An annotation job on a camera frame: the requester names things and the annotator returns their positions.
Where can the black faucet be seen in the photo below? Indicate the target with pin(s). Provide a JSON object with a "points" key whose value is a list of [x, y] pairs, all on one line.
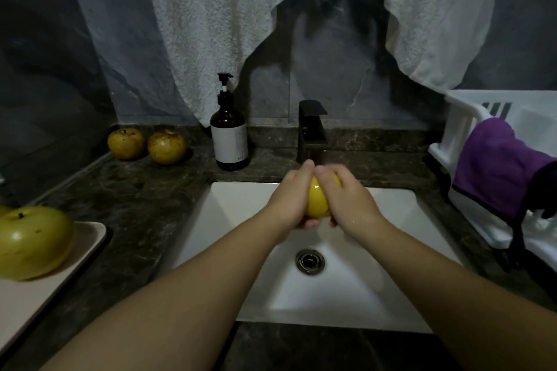
{"points": [[311, 125]]}

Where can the purple cloth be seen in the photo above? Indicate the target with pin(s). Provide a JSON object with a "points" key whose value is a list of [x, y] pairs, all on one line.
{"points": [[500, 168]]}

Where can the white plastic basket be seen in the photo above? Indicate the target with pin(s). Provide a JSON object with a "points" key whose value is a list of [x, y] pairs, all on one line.
{"points": [[466, 127]]}

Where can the dark soap pump bottle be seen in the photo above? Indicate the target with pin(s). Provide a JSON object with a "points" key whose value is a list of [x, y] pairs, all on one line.
{"points": [[229, 136]]}

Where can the person's left forearm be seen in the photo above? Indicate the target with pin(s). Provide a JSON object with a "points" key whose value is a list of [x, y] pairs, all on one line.
{"points": [[148, 310]]}

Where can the white sink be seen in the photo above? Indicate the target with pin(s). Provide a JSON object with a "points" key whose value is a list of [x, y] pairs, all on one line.
{"points": [[392, 284]]}

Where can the person's right hand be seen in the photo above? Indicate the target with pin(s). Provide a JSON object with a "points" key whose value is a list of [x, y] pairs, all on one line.
{"points": [[352, 199]]}

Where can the beige plastic tray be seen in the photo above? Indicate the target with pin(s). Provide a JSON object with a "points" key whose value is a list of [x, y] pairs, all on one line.
{"points": [[61, 288]]}

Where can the person's right forearm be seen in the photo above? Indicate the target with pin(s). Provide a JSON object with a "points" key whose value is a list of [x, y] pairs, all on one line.
{"points": [[470, 297]]}

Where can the white hanging towel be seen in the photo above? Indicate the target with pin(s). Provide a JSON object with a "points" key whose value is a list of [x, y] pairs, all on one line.
{"points": [[200, 18]]}

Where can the person's left hand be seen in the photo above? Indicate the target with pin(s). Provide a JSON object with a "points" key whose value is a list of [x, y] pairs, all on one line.
{"points": [[289, 197]]}

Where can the spotted yellow apple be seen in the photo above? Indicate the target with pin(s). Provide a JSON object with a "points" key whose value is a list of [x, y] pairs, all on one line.
{"points": [[318, 199], [33, 243]]}

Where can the group of yellow apples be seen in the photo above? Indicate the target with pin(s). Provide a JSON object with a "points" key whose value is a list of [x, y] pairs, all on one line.
{"points": [[166, 147]]}

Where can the metal sink drain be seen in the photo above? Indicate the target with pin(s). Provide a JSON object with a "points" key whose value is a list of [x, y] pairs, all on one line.
{"points": [[310, 261]]}

